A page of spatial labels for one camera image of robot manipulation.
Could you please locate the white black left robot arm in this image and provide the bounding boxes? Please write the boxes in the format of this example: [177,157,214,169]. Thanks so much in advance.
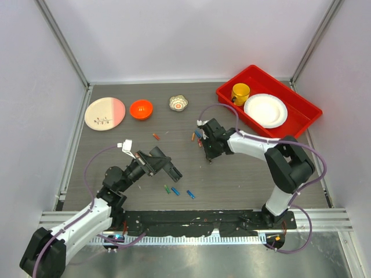
[19,140,182,277]

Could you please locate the orange battery far left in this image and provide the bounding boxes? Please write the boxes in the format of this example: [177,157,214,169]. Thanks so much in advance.
[152,133,160,141]

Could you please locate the blue battery near green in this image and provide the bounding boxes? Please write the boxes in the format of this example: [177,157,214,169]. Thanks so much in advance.
[171,187,180,196]

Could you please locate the yellow mug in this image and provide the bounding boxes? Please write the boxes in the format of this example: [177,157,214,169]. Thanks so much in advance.
[231,83,250,107]

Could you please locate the aluminium front frame rail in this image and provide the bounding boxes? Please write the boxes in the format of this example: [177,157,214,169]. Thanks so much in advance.
[36,207,354,234]

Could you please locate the white paper plate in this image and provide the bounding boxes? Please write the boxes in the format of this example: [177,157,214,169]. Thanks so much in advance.
[243,93,288,129]

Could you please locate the small patterned ceramic bowl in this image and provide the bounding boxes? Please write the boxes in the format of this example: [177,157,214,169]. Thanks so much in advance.
[169,94,188,112]

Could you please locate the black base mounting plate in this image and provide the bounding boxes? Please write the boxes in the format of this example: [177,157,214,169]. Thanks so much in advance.
[109,210,297,237]

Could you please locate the aluminium left frame post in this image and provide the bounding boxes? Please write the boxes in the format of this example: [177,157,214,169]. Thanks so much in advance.
[34,0,90,88]

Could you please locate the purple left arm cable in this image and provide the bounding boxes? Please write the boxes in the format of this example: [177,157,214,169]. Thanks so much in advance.
[31,144,150,278]

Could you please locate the pink cream floral plate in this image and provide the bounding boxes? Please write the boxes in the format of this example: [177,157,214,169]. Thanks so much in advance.
[84,97,126,131]

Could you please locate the red plastic bin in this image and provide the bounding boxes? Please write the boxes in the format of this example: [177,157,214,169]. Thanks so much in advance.
[216,65,322,138]

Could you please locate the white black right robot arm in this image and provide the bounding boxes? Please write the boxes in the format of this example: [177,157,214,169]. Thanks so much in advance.
[197,118,315,229]

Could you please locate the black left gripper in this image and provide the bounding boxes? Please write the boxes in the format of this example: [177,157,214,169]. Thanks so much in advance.
[118,151,170,192]

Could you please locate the orange plastic bowl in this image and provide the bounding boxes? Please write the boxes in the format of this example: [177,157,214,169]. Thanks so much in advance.
[129,100,153,120]

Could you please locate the aluminium right frame post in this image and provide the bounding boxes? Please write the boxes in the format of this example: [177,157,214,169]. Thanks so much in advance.
[290,0,344,86]

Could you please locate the blue battery lower right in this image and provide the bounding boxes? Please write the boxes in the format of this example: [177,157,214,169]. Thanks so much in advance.
[187,190,195,199]

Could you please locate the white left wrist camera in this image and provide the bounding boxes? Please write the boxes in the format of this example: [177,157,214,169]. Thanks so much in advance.
[117,139,136,159]

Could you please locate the white slotted cable duct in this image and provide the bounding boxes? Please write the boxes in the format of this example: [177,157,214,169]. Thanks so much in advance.
[87,233,267,246]

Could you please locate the black remote control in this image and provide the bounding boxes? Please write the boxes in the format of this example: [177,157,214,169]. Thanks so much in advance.
[163,162,183,182]

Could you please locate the aluminium frame post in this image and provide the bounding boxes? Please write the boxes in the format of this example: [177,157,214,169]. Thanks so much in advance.
[290,0,344,86]
[34,0,90,88]

